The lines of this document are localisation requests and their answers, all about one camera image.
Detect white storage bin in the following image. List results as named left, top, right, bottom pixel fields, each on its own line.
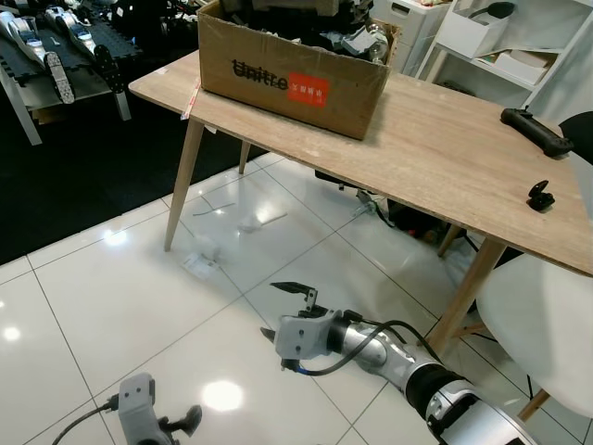
left=435, top=5, right=511, bottom=61

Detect crumpled clear plastic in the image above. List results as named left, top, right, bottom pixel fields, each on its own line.
left=195, top=236, right=223, bottom=261

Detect flat white paper scrap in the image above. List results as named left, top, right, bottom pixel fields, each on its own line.
left=181, top=250, right=221, bottom=281

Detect light wooden table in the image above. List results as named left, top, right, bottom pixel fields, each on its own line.
left=128, top=48, right=593, bottom=358

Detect red white tape strip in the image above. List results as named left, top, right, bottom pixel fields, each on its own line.
left=182, top=79, right=203, bottom=121

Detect cardboard box with Unitree print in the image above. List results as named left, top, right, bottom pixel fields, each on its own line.
left=197, top=0, right=401, bottom=141

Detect white chair with wooden legs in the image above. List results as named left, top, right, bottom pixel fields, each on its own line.
left=454, top=252, right=593, bottom=423

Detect black and silver robot parts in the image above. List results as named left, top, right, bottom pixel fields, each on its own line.
left=220, top=0, right=390, bottom=66

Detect black handheld controller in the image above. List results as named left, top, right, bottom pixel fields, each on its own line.
left=500, top=108, right=575, bottom=159

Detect white drawer cabinet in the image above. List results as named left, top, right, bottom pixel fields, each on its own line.
left=371, top=0, right=450, bottom=80

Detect black-topped table with white legs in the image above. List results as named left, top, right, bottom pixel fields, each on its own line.
left=0, top=0, right=200, bottom=146

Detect long white black robot part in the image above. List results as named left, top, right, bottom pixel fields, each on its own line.
left=42, top=7, right=77, bottom=105

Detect flat white box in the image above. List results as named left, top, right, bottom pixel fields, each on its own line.
left=496, top=51, right=557, bottom=89

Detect black curved tool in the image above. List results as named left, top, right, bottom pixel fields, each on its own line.
left=468, top=2, right=515, bottom=21

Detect white shelf unit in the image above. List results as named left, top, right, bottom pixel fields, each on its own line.
left=417, top=0, right=593, bottom=126

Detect short white black robot part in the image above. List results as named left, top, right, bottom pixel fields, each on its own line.
left=0, top=11, right=47, bottom=66

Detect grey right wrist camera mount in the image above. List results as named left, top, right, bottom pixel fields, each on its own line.
left=275, top=309, right=346, bottom=372

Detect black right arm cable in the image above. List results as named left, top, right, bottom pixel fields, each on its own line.
left=295, top=320, right=438, bottom=376

